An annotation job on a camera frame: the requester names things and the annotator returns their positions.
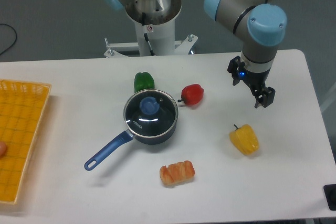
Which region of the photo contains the black pedestal cable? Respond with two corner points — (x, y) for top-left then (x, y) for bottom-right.
(141, 12), (156, 57)

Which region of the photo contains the yellow bell pepper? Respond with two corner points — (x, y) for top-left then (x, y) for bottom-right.
(229, 124), (259, 155)

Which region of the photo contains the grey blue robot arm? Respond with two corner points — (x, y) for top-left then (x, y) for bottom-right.
(105, 0), (287, 107)

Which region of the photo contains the peach object in basket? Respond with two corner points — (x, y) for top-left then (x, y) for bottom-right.
(0, 141), (7, 157)

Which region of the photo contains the black floor cable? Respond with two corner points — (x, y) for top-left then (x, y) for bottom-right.
(0, 23), (18, 56)

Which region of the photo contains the yellow woven basket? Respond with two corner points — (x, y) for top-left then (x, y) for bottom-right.
(1, 79), (51, 205)

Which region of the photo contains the orange bread pastry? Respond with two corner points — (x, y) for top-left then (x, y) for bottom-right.
(159, 161), (195, 186)

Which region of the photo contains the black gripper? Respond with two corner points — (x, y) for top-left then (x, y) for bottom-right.
(227, 56), (276, 108)

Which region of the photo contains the red bell pepper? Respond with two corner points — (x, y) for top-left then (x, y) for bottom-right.
(178, 84), (204, 106)

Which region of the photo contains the dark blue saucepan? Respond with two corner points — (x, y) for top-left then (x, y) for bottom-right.
(83, 89), (180, 172)

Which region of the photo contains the black device at edge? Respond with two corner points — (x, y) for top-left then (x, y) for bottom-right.
(323, 184), (336, 211)

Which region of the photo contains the green bell pepper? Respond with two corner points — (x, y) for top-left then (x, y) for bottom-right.
(133, 72), (155, 92)

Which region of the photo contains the glass lid blue knob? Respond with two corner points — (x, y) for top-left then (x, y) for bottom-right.
(123, 89), (178, 141)

